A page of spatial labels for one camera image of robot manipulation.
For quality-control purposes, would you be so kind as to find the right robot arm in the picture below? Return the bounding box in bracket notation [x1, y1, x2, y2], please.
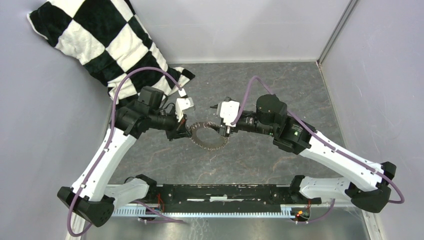
[213, 94, 397, 213]

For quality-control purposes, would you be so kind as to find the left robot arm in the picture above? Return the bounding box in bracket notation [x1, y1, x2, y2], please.
[57, 86, 195, 227]

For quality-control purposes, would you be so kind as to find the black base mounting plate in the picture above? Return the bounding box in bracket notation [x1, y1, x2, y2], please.
[140, 184, 322, 214]

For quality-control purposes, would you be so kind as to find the black white checkered pillow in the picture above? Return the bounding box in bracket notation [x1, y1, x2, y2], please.
[27, 0, 195, 106]

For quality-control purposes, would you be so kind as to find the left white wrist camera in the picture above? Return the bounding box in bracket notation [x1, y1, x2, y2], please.
[175, 97, 196, 122]

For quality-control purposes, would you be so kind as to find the aluminium frame rail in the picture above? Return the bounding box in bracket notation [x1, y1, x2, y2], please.
[64, 184, 385, 240]

